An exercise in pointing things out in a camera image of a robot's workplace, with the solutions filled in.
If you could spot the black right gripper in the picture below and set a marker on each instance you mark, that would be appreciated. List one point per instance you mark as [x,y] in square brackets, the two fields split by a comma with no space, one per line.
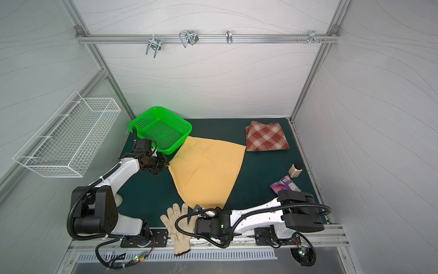
[199,212]

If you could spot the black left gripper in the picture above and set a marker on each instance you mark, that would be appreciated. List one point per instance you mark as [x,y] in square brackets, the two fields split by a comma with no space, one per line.
[163,163]

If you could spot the yellow tan skirt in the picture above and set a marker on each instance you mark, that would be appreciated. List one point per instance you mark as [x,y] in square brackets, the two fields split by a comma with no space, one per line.
[205,171]

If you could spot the red plaid skirt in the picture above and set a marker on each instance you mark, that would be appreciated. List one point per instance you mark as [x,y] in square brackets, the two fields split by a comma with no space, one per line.
[265,137]

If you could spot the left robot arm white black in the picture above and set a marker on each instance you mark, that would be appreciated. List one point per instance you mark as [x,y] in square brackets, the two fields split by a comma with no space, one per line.
[93,213]

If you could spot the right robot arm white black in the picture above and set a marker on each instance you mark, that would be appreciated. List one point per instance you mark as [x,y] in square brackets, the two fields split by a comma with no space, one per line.
[295,210]

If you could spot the green plastic basket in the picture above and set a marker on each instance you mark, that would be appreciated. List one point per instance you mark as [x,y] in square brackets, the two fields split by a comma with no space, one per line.
[160,125]

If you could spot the small beige bottle left side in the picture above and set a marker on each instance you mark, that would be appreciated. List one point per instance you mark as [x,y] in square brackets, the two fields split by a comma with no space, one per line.
[118,200]

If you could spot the purple snack packet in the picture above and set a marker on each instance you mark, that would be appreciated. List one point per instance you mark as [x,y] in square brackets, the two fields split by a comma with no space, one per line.
[284,183]

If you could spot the small beige bottle black cap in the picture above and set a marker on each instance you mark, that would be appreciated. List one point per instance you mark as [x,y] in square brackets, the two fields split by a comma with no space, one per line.
[296,169]

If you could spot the metal u-bolt hook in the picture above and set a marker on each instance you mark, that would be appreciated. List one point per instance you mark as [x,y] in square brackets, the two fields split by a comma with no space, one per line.
[188,37]
[154,45]

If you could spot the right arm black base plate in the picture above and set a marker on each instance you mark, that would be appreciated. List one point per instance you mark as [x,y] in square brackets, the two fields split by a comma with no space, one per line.
[276,238]

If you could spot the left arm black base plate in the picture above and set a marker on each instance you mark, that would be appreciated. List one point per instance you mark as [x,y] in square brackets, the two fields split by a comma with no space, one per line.
[157,237]

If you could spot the white wire basket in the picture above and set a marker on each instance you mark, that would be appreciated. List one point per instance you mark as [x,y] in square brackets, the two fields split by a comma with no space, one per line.
[65,146]

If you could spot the aluminium cross rail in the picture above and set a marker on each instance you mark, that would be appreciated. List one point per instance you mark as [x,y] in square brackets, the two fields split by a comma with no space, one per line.
[173,39]

